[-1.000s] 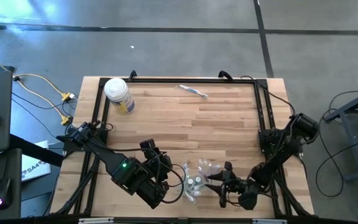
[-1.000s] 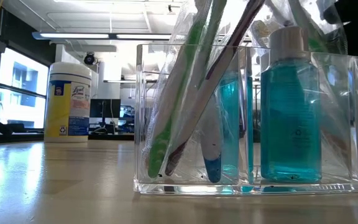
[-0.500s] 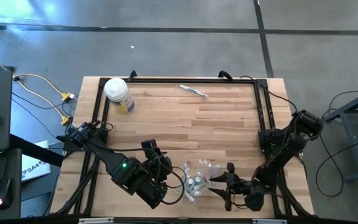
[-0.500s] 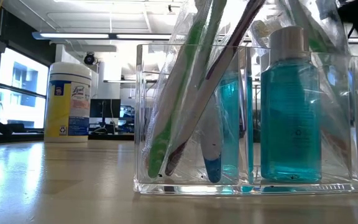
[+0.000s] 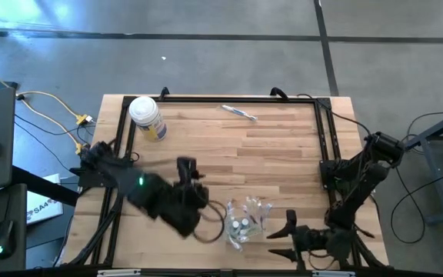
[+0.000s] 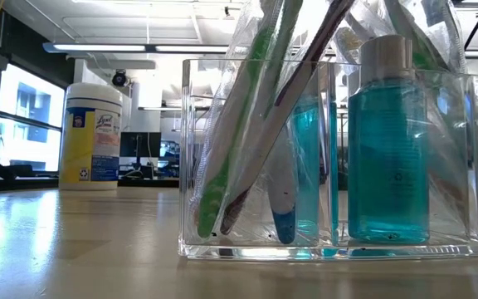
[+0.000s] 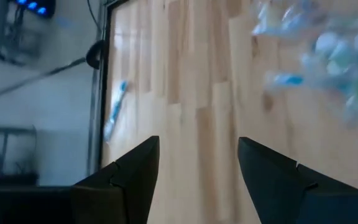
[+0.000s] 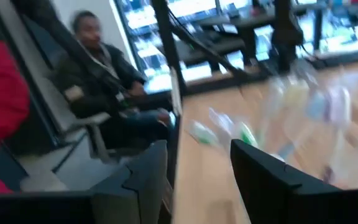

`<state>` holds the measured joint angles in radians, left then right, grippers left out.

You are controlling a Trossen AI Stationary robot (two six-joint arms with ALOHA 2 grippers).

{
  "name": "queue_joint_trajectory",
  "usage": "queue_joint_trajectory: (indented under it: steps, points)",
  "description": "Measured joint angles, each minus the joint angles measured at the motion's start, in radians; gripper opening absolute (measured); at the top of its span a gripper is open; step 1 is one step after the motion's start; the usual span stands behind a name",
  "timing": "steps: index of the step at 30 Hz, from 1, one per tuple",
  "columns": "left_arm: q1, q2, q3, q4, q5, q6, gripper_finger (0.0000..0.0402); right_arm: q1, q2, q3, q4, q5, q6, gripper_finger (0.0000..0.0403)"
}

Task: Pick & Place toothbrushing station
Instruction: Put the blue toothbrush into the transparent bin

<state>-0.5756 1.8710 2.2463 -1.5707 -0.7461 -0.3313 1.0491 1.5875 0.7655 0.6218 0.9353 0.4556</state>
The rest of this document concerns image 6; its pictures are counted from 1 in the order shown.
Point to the purple toothbrush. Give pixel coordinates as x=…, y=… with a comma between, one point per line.
x=264, y=137

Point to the clear acrylic organizer box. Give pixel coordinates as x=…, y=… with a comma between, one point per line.
x=187, y=166

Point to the small blue mouthwash bottle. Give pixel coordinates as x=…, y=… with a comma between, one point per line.
x=307, y=166
x=388, y=166

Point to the blue toothbrush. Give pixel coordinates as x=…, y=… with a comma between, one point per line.
x=284, y=226
x=434, y=12

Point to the orange toothbrush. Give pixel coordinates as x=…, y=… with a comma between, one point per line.
x=450, y=189

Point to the yellow white wipes canister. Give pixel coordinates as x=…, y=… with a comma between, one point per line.
x=89, y=145

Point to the long ceiling light fixture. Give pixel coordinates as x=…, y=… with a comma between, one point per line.
x=98, y=47

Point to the black aluminium rig frame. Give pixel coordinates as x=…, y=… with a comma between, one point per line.
x=147, y=182

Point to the black wall monitor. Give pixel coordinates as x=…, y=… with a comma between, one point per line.
x=139, y=143

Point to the black security camera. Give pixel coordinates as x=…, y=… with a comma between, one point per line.
x=119, y=79

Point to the black framed window wall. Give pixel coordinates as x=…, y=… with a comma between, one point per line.
x=31, y=104

